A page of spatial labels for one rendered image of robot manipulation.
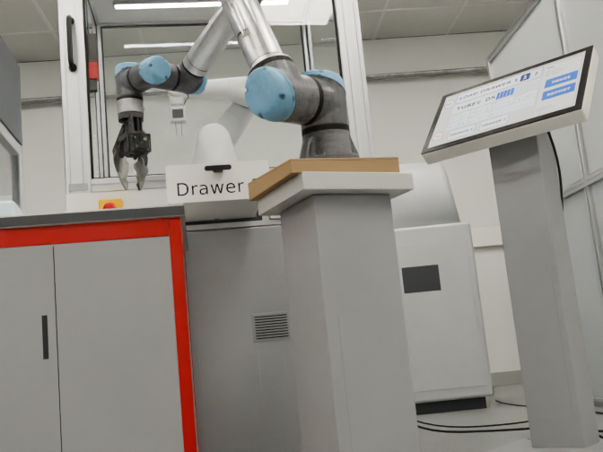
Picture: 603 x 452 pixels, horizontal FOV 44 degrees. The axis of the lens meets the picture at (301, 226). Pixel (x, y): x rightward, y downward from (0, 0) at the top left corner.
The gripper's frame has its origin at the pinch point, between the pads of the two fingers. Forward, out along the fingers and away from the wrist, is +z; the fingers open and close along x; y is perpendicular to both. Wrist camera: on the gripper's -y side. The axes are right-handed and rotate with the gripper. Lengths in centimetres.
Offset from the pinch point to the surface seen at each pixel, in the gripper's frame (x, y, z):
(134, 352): -13, 29, 47
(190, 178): 12.3, 12.7, 0.3
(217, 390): 30, -16, 60
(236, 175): 23.8, 18.3, 0.0
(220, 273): 33.7, -14.3, 23.9
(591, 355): 233, -25, 66
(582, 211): 226, -13, -1
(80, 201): -4.4, -33.0, -2.7
